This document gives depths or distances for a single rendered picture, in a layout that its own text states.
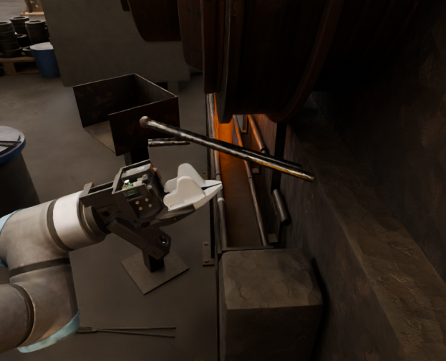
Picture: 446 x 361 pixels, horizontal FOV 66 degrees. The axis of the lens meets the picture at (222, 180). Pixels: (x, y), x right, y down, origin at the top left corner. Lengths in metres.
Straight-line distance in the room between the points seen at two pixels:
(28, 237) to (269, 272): 0.39
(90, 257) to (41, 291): 0.97
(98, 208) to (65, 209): 0.05
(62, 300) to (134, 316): 0.73
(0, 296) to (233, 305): 0.33
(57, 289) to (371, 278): 0.47
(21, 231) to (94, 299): 0.82
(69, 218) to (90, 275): 0.93
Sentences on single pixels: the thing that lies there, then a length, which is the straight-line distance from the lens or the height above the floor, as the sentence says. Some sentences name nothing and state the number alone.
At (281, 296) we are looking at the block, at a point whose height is 0.80.
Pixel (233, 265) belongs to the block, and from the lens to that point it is 0.37.
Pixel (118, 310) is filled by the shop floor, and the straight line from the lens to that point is 1.36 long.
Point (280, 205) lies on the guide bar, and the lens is 0.50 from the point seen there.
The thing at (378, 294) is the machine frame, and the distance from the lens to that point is 0.28.
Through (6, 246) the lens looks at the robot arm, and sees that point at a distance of 0.65.
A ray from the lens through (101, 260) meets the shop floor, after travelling 1.54.
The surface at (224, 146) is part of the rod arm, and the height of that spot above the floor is 0.89.
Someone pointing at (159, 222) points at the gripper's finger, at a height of 0.72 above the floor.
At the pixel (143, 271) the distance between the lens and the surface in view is 1.44.
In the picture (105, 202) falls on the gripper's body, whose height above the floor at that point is 0.75.
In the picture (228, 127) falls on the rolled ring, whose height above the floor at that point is 0.73.
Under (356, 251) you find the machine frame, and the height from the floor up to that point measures 0.87.
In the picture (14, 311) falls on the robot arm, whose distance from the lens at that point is 0.56.
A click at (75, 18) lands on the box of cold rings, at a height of 0.61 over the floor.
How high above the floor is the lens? 1.08
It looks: 35 degrees down
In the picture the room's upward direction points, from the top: straight up
